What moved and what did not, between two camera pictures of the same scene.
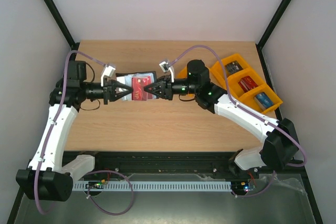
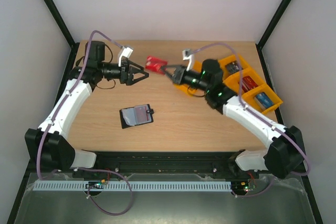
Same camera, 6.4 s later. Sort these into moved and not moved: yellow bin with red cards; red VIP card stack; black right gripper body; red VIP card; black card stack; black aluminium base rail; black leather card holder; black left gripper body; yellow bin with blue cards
Moved: black left gripper body; black leather card holder; black right gripper body; red VIP card
Not moved: red VIP card stack; black card stack; black aluminium base rail; yellow bin with blue cards; yellow bin with red cards
